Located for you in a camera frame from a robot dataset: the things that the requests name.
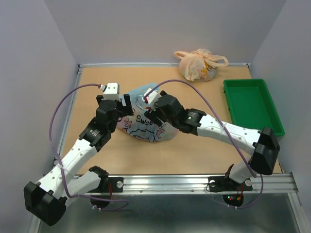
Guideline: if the blue printed plastic bag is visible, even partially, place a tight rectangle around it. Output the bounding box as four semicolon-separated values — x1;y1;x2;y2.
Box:
117;83;177;142

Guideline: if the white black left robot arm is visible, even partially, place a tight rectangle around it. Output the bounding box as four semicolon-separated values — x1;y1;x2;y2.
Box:
23;94;134;226

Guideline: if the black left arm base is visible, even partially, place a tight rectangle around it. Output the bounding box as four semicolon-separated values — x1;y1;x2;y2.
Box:
90;177;123;210

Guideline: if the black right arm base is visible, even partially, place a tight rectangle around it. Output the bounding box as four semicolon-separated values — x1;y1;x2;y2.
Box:
206;176;253;208

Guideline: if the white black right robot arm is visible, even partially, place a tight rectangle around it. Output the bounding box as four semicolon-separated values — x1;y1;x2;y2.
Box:
141;89;280;189

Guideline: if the orange knotted plastic bag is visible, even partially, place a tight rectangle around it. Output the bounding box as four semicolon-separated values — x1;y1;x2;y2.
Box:
173;49;229;82

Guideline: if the green plastic tray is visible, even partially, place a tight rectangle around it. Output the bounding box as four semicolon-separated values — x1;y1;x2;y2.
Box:
223;79;285;137

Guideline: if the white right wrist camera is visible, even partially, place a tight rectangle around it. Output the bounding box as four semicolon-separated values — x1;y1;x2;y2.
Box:
142;88;161;110

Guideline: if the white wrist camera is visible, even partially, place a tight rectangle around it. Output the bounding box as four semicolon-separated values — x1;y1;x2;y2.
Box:
142;88;161;110
99;83;121;101

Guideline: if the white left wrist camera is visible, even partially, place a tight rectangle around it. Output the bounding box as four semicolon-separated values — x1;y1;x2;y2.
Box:
99;83;121;101

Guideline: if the aluminium frame rail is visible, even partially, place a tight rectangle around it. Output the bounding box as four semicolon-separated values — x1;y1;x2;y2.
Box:
39;66;311;233

